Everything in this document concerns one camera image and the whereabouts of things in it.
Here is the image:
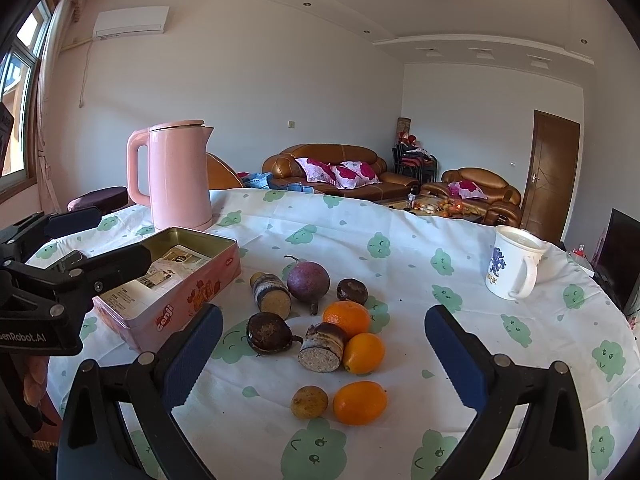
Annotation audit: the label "cut taro piece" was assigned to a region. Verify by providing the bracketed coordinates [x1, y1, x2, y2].
[250, 272, 292, 320]
[297, 322, 347, 373]

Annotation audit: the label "dark passion fruit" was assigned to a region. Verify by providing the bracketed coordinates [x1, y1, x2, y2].
[245, 312, 304, 356]
[336, 278, 369, 304]

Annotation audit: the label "orange front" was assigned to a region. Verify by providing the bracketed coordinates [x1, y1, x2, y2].
[332, 382, 388, 426]

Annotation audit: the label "orange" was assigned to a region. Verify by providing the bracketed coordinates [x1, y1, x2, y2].
[332, 382, 388, 426]
[343, 333, 386, 376]

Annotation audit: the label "purple round radish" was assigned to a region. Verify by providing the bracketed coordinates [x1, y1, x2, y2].
[286, 255, 330, 315]

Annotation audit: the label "small yellow-brown fruit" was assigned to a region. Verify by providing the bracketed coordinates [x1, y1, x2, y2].
[290, 386, 329, 419]

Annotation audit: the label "orange tangerine top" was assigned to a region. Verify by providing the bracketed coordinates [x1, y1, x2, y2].
[322, 300, 371, 339]

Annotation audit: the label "person's left hand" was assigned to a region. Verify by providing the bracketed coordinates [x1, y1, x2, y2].
[23, 356, 50, 408]

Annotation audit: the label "purple round stool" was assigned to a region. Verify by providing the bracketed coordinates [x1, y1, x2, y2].
[67, 186, 129, 214]

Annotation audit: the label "pink cookie tin box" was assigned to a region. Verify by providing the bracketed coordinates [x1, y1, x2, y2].
[93, 228, 241, 351]

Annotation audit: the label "pink electric kettle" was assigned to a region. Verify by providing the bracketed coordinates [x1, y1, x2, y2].
[127, 119, 213, 231]

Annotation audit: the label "brown leather chair back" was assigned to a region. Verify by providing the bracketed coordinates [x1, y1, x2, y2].
[206, 153, 244, 190]

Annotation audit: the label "white mug blue print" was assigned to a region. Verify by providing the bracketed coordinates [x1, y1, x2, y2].
[485, 226, 548, 300]

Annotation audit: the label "blue clothes pile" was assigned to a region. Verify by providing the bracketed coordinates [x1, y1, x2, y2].
[238, 172, 314, 194]

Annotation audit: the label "black television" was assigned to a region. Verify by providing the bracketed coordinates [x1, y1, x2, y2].
[594, 209, 640, 314]

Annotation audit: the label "long brown leather sofa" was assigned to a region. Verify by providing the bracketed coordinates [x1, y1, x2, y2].
[262, 143, 419, 202]

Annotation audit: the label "pink curtain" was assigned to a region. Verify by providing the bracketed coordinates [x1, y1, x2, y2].
[36, 0, 86, 214]

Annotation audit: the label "white green cloud tablecloth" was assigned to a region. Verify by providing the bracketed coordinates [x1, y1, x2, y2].
[27, 186, 640, 480]

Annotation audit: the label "brown leather armchair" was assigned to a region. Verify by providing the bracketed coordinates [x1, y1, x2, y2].
[421, 167, 523, 228]

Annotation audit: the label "pink floral cushion left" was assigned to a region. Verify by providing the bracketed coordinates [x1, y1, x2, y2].
[295, 157, 336, 185]

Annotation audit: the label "coffee table with fruit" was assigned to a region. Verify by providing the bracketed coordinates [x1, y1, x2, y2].
[385, 195, 485, 223]

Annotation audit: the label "pink floral cushion right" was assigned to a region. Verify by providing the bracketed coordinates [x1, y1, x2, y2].
[333, 162, 380, 190]

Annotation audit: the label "pink floral armchair cushion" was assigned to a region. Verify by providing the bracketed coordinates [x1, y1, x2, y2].
[447, 179, 488, 200]

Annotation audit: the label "brown wooden door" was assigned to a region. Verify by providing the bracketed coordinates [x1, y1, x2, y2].
[521, 110, 580, 244]

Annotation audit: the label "stacked dark chairs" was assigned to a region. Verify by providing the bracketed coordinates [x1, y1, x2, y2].
[392, 131, 438, 184]

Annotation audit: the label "window with frame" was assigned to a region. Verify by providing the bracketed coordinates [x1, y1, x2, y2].
[1, 0, 52, 198]

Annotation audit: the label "white wall air conditioner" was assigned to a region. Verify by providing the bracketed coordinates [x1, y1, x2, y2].
[92, 6, 169, 40]

